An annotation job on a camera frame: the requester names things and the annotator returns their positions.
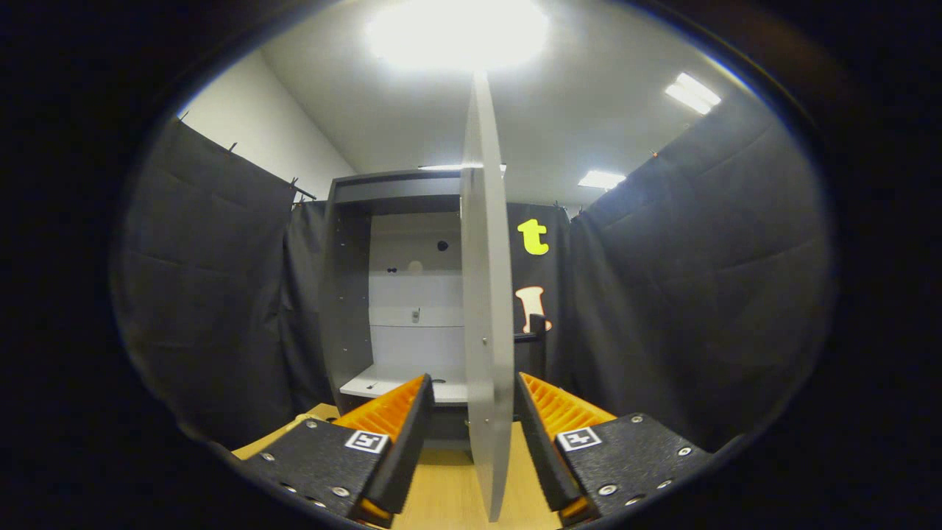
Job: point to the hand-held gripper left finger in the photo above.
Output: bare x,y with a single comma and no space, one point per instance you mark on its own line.
408,449

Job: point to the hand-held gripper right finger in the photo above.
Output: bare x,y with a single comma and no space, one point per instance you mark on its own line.
537,456

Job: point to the white cabinet shelf board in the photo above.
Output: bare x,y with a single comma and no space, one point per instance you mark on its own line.
383,383

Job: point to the dark grey cabinet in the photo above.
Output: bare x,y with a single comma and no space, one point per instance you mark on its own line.
346,294

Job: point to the black backdrop cloth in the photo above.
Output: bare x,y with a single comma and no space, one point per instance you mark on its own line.
699,294

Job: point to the large ceiling light panel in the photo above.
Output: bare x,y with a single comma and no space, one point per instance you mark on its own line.
456,33

